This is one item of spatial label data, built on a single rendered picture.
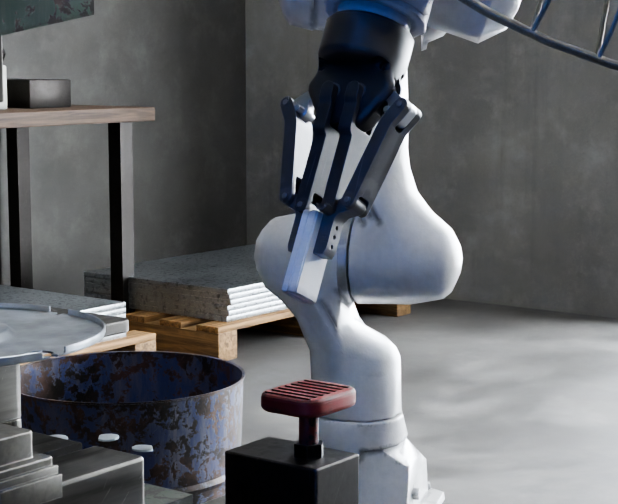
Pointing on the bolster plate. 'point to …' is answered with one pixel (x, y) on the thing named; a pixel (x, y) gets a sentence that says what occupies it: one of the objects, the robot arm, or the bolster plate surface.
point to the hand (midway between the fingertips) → (309, 256)
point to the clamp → (11, 467)
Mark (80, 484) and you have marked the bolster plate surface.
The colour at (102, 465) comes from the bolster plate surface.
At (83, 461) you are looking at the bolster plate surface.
